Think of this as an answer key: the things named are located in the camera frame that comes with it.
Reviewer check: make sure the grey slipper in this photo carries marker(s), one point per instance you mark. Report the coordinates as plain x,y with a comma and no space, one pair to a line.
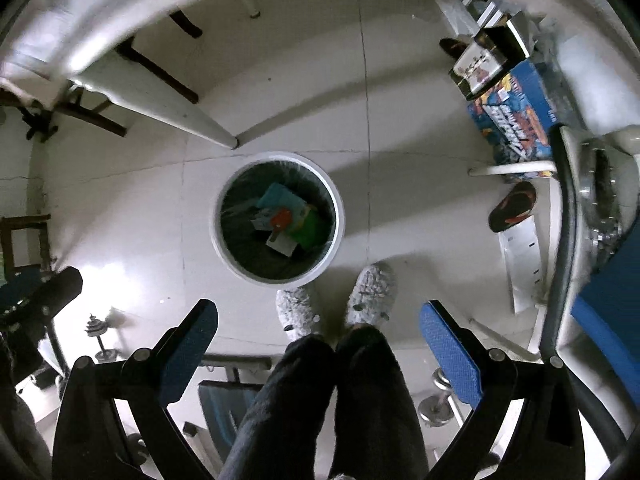
298,311
373,296

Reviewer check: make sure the blue printed cardboard box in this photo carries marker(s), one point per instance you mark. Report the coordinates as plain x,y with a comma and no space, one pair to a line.
516,114

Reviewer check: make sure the green wrapper trash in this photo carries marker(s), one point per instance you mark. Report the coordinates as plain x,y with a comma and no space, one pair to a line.
304,231

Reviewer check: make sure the blue black workout bench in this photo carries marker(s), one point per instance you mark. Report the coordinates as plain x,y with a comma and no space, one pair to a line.
224,404

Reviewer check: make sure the white paper scrap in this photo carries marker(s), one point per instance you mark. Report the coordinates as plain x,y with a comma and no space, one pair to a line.
281,243

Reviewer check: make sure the black orange sandal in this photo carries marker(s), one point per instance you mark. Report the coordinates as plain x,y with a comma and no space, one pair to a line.
514,208

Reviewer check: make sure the small dumbbell left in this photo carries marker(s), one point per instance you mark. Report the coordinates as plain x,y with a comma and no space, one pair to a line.
95,329

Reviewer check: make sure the left grey slipper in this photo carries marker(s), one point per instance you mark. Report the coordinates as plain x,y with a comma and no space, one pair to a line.
298,311

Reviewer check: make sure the black bin liner bag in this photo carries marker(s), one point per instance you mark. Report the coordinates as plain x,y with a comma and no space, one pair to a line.
250,239

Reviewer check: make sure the dark wooden chair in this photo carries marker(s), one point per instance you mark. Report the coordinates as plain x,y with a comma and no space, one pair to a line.
40,121

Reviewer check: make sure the teal paper trash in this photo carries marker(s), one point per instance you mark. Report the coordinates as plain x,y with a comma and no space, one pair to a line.
279,197

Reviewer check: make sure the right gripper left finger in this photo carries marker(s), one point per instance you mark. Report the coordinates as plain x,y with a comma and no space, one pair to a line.
90,441

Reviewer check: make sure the red round trash piece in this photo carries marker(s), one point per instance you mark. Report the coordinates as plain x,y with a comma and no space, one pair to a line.
281,219

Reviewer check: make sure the blue office chair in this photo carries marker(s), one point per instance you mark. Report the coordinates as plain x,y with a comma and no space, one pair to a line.
592,321

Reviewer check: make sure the left dark trouser leg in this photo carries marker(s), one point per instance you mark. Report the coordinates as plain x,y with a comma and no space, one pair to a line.
278,435

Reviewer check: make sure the black gold gift box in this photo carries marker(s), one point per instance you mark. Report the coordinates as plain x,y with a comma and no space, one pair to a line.
492,53

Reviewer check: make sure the right grey slipper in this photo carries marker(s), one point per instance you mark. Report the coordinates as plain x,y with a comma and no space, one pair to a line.
373,296

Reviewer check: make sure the white round trash bin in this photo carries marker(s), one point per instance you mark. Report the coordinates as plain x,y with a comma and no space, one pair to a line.
277,218

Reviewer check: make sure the chrome dumbbell right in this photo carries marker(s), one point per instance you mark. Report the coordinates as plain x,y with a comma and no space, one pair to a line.
441,407

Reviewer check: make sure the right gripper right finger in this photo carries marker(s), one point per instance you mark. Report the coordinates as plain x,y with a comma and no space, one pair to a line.
547,442

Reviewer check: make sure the small dark wooden stool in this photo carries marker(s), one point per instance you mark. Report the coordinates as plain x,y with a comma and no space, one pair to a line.
25,245

